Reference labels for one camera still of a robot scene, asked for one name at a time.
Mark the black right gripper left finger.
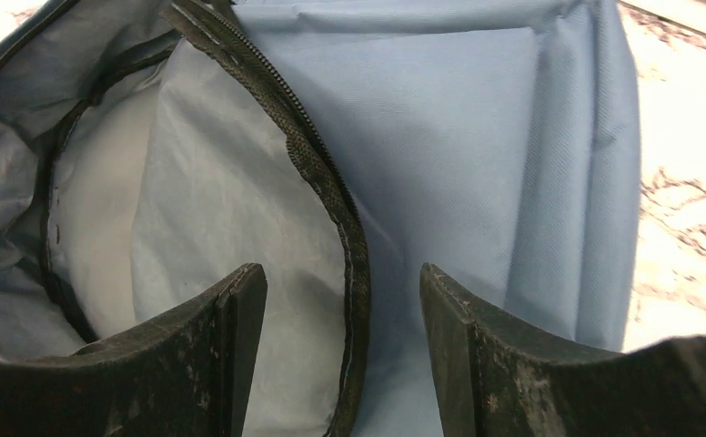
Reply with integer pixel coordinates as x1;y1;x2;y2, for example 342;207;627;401
0;263;267;436

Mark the blue student backpack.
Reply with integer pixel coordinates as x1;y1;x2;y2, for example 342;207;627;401
0;1;640;436

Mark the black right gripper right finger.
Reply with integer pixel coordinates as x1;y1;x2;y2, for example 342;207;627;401
419;264;706;436

